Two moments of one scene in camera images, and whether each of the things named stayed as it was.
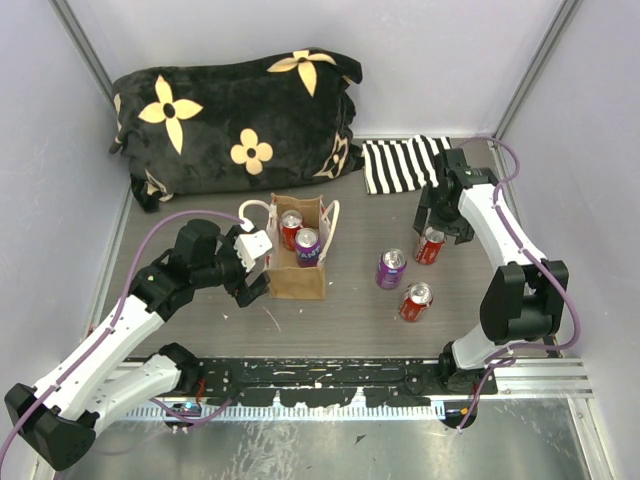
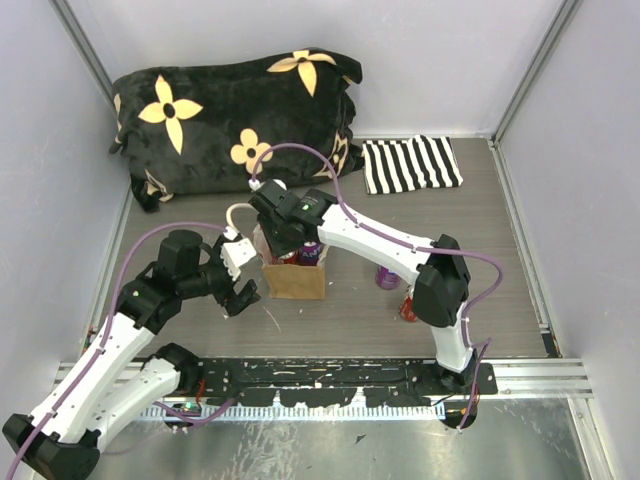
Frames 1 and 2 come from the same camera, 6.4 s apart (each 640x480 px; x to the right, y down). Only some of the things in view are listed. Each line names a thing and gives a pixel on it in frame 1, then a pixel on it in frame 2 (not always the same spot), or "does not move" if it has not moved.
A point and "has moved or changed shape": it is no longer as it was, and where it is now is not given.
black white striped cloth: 401,165 does not move
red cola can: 417,296 does not move
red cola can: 430,245 has moved or changed shape
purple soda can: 390,270 does not move
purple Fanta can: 307,246 does not move
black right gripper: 432,195 to 277,247
